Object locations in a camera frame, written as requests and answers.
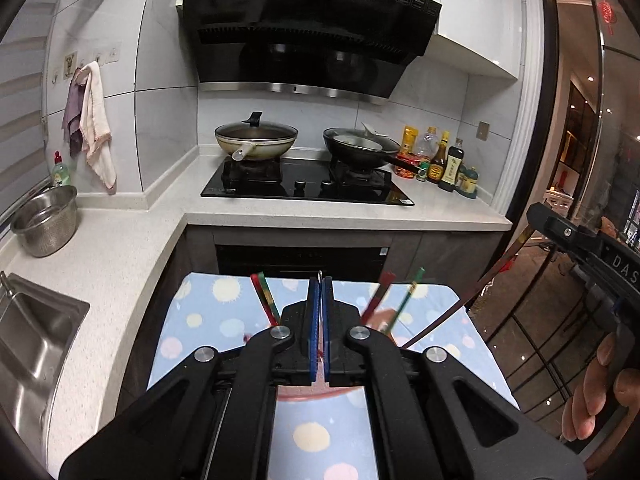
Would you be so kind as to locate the blue dotted tablecloth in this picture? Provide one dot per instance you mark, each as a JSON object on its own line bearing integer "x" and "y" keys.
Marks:
{"x": 210, "y": 320}

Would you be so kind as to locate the pink perforated utensil basket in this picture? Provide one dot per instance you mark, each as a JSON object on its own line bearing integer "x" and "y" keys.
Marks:
{"x": 310, "y": 394}

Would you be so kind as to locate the brown yellow-label sauce bottle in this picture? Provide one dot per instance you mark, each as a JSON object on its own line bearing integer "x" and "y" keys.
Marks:
{"x": 437, "y": 165}

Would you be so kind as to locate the black range hood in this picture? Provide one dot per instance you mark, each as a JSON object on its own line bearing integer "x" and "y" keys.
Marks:
{"x": 310, "y": 25}

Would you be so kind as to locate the brown chopstick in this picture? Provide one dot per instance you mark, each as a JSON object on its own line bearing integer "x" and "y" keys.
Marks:
{"x": 465, "y": 295}

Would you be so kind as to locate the white pink-edged towel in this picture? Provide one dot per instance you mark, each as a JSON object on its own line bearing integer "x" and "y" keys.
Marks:
{"x": 97, "y": 125}

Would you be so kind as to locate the purple hanging cloth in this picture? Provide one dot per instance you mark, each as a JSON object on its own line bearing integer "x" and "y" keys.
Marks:
{"x": 72, "y": 110}

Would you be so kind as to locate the chrome faucet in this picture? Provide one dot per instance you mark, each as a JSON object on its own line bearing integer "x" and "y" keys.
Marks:
{"x": 5, "y": 285}

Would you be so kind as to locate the built-in black oven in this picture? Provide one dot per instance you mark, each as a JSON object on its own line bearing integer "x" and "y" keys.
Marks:
{"x": 300, "y": 260}

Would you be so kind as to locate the small green-capped bottle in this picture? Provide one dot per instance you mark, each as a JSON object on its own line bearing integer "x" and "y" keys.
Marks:
{"x": 424, "y": 172}

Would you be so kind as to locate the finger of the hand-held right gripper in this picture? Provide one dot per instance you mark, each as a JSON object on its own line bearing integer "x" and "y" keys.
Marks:
{"x": 565, "y": 232}

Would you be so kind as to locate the black gas stove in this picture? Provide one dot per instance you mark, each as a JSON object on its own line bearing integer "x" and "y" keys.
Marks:
{"x": 300, "y": 190}

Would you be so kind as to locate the window blind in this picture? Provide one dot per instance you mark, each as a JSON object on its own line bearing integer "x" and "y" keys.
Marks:
{"x": 22, "y": 100}

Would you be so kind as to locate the yellow sauce bottle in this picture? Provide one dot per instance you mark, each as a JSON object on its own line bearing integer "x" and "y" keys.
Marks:
{"x": 410, "y": 140}

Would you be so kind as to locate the cream wok with lid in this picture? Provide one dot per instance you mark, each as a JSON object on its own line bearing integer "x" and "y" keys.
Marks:
{"x": 257, "y": 140}

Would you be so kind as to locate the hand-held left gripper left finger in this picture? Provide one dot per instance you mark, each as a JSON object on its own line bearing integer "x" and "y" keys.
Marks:
{"x": 313, "y": 310}

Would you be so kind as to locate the small teal-lidded jar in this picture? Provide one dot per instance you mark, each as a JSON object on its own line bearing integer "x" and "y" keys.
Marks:
{"x": 469, "y": 184}

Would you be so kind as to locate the person's right hand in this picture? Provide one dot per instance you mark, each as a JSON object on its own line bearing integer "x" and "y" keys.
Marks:
{"x": 585, "y": 405}

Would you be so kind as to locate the steel kitchen sink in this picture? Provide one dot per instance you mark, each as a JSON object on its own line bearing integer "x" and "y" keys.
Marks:
{"x": 35, "y": 340}

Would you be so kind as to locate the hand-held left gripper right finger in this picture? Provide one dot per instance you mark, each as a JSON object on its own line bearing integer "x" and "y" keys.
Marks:
{"x": 327, "y": 310}

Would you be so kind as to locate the dark soy sauce bottle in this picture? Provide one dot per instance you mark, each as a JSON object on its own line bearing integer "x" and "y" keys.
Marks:
{"x": 451, "y": 170}

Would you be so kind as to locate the black frying pan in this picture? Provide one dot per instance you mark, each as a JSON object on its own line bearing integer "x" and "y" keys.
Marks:
{"x": 360, "y": 152}

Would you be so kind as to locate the dark red chopstick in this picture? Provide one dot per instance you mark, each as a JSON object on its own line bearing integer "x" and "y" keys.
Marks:
{"x": 380, "y": 290}

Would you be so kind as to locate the steel colander pot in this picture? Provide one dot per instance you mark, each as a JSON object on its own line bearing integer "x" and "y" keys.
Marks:
{"x": 45, "y": 220}

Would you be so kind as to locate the wall socket plate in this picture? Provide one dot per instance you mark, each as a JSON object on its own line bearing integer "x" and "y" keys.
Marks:
{"x": 483, "y": 130}

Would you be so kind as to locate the green dish soap bottle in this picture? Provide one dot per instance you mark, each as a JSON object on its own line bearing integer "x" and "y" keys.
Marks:
{"x": 61, "y": 172}

